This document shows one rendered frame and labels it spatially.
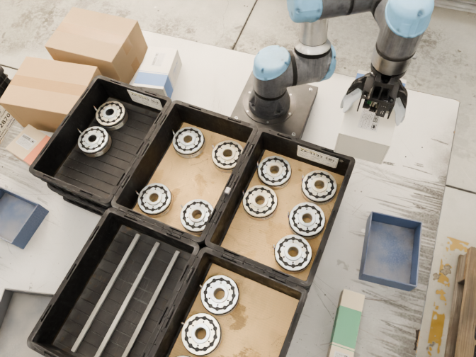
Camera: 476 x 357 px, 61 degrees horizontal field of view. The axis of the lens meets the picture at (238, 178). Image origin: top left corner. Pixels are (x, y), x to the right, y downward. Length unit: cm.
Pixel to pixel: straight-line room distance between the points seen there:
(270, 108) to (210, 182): 35
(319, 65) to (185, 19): 176
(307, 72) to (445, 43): 166
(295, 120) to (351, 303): 64
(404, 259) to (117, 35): 129
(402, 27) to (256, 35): 207
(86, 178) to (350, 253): 87
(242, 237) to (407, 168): 63
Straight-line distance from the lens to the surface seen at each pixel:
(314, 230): 116
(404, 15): 77
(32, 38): 329
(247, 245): 117
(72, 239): 148
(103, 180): 136
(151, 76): 160
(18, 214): 161
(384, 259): 133
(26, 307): 148
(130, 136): 142
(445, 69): 276
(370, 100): 92
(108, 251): 127
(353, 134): 98
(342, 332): 121
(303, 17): 81
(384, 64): 85
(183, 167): 130
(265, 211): 118
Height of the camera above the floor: 195
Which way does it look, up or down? 63 degrees down
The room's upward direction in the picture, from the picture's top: 11 degrees counter-clockwise
